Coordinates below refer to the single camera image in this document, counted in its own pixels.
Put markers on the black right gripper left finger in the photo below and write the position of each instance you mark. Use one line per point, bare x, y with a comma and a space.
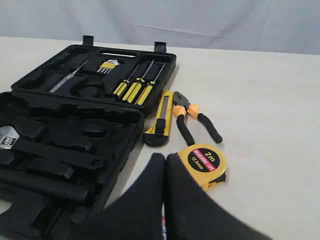
135, 215

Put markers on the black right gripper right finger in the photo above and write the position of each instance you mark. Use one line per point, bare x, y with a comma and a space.
192, 215

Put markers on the yellow measuring tape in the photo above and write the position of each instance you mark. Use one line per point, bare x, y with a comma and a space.
205, 163

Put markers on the yellow black utility knife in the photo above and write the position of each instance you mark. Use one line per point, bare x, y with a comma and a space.
159, 134

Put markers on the black plastic tool case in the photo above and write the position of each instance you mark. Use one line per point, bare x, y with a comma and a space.
74, 142

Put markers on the left yellow black screwdriver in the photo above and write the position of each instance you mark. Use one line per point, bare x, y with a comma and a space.
119, 91

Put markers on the yellow hex key set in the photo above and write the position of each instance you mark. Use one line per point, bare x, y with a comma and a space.
107, 66

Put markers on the silver adjustable wrench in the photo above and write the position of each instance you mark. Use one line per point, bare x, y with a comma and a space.
8, 137

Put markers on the orange black handled pliers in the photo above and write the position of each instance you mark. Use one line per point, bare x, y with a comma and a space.
183, 107

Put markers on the clear handle tester screwdriver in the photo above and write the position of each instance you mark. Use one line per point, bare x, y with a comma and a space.
66, 78

